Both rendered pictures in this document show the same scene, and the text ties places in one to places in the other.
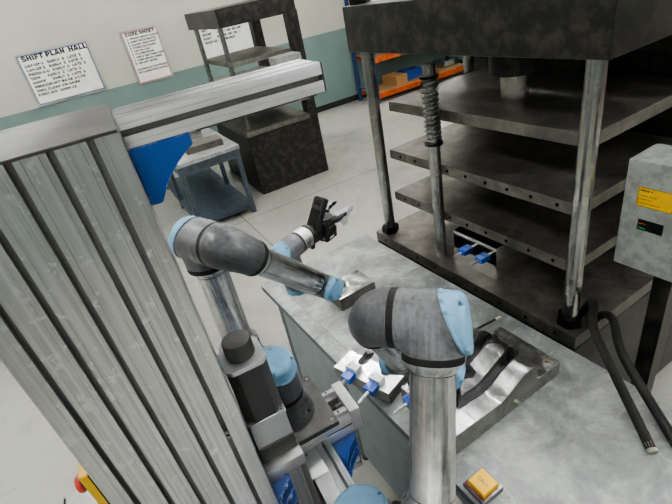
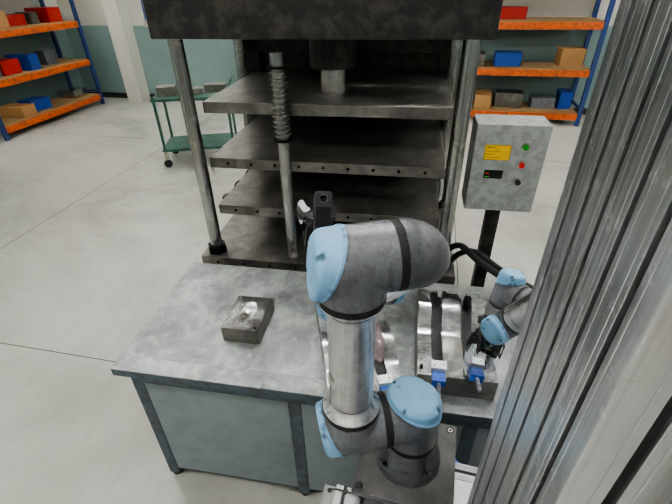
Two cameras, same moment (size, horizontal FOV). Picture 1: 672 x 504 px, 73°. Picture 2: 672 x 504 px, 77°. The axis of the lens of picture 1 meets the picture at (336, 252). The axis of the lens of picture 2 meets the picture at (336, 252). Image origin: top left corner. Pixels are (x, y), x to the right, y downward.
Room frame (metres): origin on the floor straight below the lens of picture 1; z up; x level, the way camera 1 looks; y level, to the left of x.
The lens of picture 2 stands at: (0.76, 0.79, 2.00)
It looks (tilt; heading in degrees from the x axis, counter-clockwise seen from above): 33 degrees down; 307
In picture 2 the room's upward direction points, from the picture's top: 1 degrees counter-clockwise
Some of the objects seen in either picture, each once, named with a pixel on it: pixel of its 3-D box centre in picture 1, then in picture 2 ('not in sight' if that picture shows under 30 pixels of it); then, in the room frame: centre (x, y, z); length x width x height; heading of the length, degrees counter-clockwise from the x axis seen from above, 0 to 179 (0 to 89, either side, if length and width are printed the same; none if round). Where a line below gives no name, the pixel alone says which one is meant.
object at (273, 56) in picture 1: (260, 95); not in sight; (6.00, 0.52, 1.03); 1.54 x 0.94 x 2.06; 24
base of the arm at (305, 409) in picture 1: (286, 401); (408, 443); (0.97, 0.24, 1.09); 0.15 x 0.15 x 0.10
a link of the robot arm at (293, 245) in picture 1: (286, 251); not in sight; (1.25, 0.15, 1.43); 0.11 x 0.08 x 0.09; 136
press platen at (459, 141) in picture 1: (520, 150); (336, 141); (2.05, -0.97, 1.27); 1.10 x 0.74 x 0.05; 26
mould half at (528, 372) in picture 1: (480, 375); (451, 330); (1.11, -0.41, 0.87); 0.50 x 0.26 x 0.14; 116
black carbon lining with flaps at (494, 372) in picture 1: (474, 366); (451, 323); (1.11, -0.39, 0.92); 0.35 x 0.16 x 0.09; 116
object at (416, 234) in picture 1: (511, 244); (336, 229); (2.03, -0.93, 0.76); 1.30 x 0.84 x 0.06; 26
